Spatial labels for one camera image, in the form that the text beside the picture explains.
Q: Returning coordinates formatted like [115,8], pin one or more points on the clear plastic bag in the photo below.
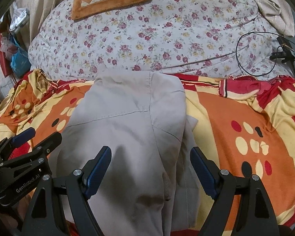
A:
[20,17]

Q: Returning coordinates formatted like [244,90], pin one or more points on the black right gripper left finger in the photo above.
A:
[45,214]

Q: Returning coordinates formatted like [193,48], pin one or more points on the black phone mount stand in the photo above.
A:
[285,53]

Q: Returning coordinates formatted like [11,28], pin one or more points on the beige curtain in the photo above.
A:
[278,13]

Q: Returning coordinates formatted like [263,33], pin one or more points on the blue plastic bag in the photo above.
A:
[20,63]

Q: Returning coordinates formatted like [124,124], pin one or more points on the dark red box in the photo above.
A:
[4,63]

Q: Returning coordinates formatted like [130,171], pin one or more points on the floral white quilt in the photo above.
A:
[214,38]

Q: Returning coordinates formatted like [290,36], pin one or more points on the beige grey jacket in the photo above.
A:
[150,187]

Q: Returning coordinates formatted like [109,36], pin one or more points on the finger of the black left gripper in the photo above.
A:
[32,160]
[8,145]

